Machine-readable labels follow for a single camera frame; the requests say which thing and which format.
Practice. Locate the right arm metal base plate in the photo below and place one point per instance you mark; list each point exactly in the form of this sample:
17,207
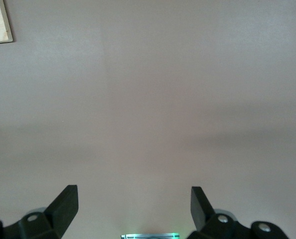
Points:
150,236

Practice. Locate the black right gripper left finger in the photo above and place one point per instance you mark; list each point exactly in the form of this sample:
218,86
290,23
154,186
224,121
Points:
60,211

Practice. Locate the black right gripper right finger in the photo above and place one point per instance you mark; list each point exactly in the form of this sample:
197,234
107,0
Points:
202,211

